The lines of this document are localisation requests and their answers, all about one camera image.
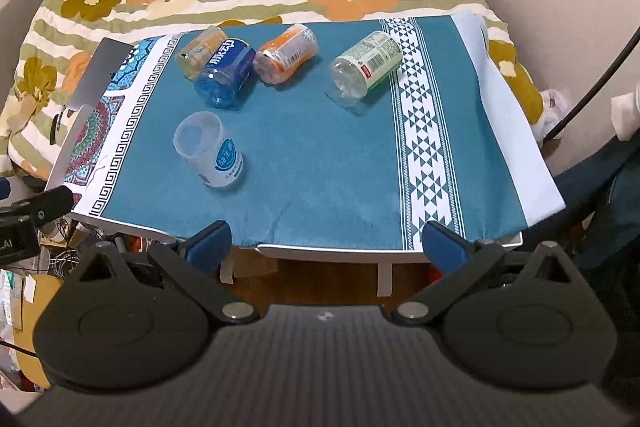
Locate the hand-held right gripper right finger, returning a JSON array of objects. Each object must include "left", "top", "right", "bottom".
[{"left": 392, "top": 221, "right": 576, "bottom": 325}]

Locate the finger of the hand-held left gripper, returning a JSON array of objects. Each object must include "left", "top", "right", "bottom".
[{"left": 20, "top": 185, "right": 75, "bottom": 226}]

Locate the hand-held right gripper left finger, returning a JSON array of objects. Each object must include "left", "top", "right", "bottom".
[{"left": 75, "top": 221, "right": 258, "bottom": 325}]

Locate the white cup with blue label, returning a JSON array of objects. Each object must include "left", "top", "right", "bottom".
[{"left": 173, "top": 111, "right": 245, "bottom": 189}]

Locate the clear cup with green label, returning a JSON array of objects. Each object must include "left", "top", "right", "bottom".
[{"left": 327, "top": 31, "right": 404, "bottom": 108}]

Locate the white folding table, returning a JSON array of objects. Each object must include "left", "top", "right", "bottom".
[{"left": 72, "top": 213, "right": 525, "bottom": 299}]

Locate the wooden board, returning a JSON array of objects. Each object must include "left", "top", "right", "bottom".
[{"left": 0, "top": 274, "right": 63, "bottom": 392}]

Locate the silver laptop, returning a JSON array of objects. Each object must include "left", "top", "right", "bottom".
[{"left": 45, "top": 37, "right": 137, "bottom": 194}]

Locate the teal patterned tablecloth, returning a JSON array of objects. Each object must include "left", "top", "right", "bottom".
[{"left": 69, "top": 11, "right": 568, "bottom": 254}]

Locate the white plastic bag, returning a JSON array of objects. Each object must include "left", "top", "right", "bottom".
[{"left": 531, "top": 87, "right": 572, "bottom": 144}]

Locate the blue plastic bottle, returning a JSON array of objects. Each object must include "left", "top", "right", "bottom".
[{"left": 193, "top": 39, "right": 257, "bottom": 110}]

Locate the dark clothing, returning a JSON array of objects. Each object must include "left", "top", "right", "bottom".
[{"left": 550, "top": 134, "right": 640, "bottom": 273}]

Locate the orange label plastic bottle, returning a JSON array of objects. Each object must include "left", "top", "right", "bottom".
[{"left": 253, "top": 24, "right": 319, "bottom": 86}]

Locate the white cloth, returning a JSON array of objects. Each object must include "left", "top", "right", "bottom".
[{"left": 610, "top": 81, "right": 640, "bottom": 142}]

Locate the tangle of cables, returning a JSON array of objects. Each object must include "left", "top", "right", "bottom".
[{"left": 35, "top": 219, "right": 123, "bottom": 280}]

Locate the black cable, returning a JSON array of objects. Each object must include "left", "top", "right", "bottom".
[{"left": 544, "top": 26, "right": 640, "bottom": 142}]

